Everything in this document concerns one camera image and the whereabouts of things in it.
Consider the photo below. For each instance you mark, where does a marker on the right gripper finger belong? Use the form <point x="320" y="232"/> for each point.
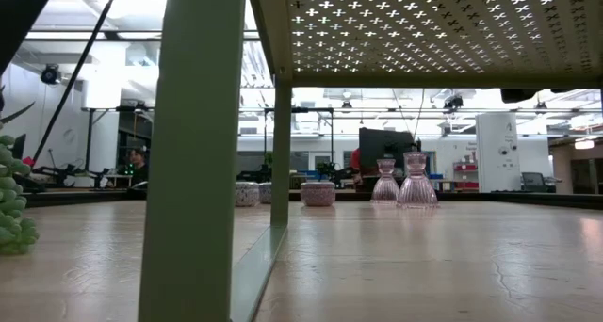
<point x="520" y="95"/>

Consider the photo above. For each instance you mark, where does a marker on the pink ribbed glass candle holder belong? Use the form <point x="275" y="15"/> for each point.
<point x="385" y="190"/>
<point x="417" y="190"/>

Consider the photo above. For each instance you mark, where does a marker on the pink ceramic pot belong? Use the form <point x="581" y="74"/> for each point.
<point x="318" y="195"/>

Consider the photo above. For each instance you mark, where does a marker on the white tall cabinet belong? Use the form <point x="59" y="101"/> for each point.
<point x="498" y="152"/>

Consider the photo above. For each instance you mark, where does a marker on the grey office chair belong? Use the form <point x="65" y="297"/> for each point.
<point x="533" y="181"/>

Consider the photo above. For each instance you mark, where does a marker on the red storage bins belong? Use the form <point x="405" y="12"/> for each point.
<point x="466" y="176"/>

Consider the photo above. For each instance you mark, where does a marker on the black computer monitor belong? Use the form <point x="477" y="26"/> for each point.
<point x="386" y="145"/>

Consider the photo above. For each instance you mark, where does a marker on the person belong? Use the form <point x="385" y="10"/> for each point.
<point x="356" y="164"/>
<point x="140" y="169"/>

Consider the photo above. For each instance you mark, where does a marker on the green perforated metal shelf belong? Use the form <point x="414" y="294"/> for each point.
<point x="193" y="171"/>

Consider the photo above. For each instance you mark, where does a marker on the green grape bunch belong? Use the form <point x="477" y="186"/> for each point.
<point x="11" y="218"/>

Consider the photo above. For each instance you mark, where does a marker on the black aluminium table frame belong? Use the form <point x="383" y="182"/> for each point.
<point x="518" y="198"/>

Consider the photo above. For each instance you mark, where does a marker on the black ceiling camera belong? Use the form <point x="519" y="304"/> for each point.
<point x="50" y="75"/>

